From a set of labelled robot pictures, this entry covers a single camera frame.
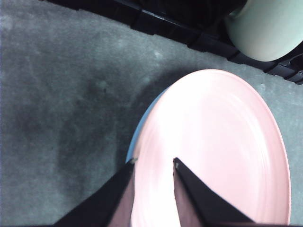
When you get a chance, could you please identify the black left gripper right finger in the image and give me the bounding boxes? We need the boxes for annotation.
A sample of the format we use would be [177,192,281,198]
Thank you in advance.
[172,157,258,227]

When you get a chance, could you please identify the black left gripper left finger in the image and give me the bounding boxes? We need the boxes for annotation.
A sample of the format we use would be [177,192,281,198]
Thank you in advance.
[53,157,138,227]

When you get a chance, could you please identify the blue round plate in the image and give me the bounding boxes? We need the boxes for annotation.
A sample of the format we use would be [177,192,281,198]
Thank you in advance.
[125,91,170,164]

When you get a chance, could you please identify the pink round plate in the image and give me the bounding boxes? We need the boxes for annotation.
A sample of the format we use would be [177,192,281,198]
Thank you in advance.
[129,69,292,227]

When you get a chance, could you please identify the green round plate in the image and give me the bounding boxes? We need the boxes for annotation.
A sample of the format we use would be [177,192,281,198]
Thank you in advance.
[223,0,303,62]

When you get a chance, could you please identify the black plastic dish rack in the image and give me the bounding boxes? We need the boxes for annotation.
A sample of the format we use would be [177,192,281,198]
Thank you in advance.
[39,0,303,86]

